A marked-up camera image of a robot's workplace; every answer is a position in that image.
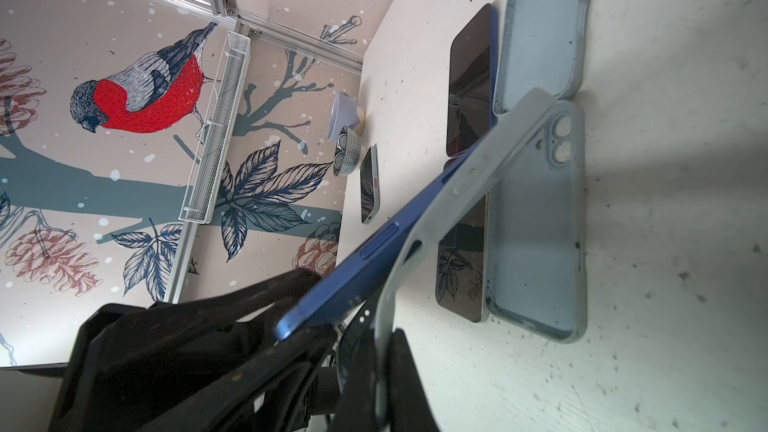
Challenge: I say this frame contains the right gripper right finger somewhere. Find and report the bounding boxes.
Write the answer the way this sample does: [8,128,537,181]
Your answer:
[328,320,439,431]

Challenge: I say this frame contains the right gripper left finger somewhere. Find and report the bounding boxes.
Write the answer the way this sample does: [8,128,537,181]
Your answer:
[49,268,337,431]

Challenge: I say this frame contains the black uncased phone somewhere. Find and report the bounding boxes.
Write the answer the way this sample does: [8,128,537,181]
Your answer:
[274,149,481,342]
[445,3,498,158]

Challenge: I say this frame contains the black phone from case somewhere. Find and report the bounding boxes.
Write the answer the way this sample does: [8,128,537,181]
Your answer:
[435,197,487,323]

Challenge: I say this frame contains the light blue phone case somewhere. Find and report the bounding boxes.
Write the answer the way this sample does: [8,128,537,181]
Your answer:
[485,100,587,343]

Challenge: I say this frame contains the dark grey flower dish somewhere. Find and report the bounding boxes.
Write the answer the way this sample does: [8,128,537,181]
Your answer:
[333,127,362,176]

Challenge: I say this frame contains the lavender bowl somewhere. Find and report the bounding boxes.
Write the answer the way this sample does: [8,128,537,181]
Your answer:
[327,93,366,142]

